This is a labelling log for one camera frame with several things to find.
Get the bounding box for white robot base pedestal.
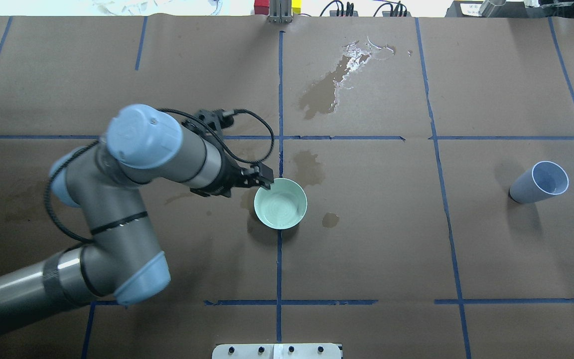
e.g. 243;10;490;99
211;343;344;359

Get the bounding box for light green bowl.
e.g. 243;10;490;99
254;178;309;230

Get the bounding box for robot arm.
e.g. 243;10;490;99
0;104;276;336

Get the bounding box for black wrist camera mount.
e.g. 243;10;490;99
185;109;235;139

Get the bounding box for black cables on table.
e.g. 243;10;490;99
319;0;410;17

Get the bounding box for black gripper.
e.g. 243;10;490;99
207;150;274;197

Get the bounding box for red blue yellow blocks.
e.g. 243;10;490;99
253;0;303;17

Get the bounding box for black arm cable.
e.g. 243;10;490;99
44;108;275;244

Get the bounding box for blue plastic cup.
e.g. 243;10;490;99
509;161;570;204

